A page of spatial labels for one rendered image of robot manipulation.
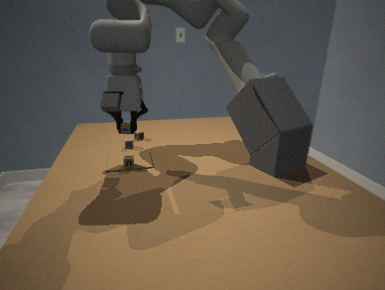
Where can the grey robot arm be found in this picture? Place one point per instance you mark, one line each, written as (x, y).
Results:
(123, 38)

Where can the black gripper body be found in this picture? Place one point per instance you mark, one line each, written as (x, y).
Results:
(132, 88)

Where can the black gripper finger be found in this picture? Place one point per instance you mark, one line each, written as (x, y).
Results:
(133, 122)
(118, 118)

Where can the beige block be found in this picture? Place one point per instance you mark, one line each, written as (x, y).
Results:
(129, 143)
(128, 161)
(125, 128)
(139, 135)

